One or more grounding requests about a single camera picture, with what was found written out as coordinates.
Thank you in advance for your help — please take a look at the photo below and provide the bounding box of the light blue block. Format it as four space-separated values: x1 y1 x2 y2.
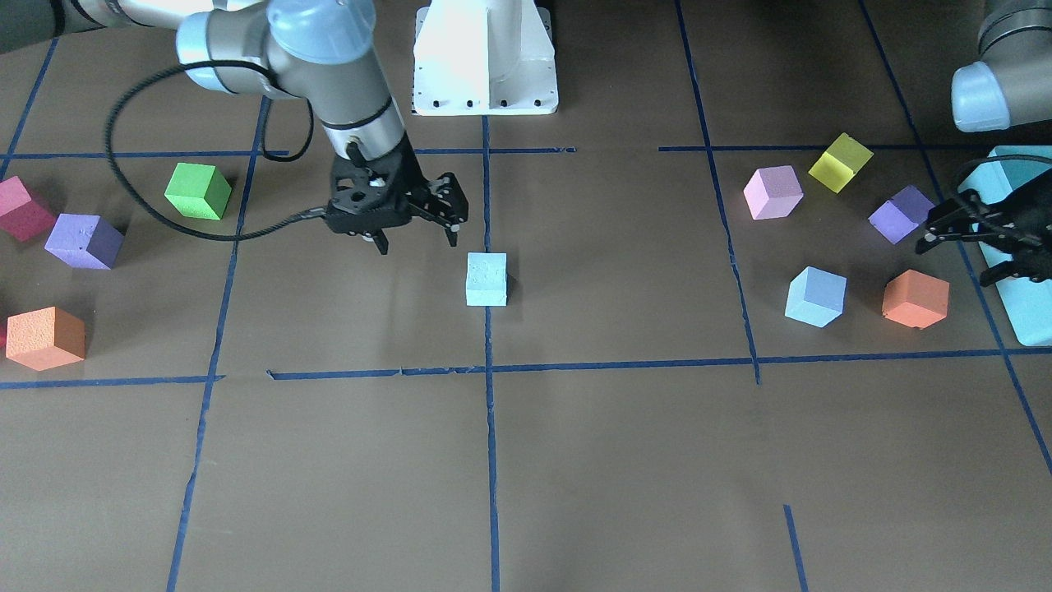
465 252 508 307
784 266 847 327

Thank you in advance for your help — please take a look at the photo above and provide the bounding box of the crimson foam block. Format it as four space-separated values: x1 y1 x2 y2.
1 176 58 243

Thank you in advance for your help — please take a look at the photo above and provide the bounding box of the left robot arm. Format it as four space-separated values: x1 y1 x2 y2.
916 1 1051 286

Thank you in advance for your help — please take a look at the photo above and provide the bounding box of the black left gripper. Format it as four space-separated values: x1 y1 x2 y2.
916 169 1051 286

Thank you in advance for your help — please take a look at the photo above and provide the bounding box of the teal plastic bin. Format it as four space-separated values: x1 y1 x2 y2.
958 146 1052 347

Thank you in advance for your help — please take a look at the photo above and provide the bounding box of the pink foam block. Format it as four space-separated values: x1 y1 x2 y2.
743 165 805 220

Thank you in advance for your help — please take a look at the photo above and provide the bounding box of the yellow foam block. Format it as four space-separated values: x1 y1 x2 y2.
808 132 874 193

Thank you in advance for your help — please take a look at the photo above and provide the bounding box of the purple foam block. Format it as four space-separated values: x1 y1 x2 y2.
868 185 934 244
44 213 124 270

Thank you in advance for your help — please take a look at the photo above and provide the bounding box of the green foam block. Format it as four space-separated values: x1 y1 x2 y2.
164 162 232 220

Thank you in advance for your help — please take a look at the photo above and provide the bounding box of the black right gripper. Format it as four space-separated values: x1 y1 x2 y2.
325 136 469 256

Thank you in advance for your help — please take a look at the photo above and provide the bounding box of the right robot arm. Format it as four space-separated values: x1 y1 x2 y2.
2 1 469 252

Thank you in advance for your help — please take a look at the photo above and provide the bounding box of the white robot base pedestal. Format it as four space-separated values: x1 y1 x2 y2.
411 1 560 117

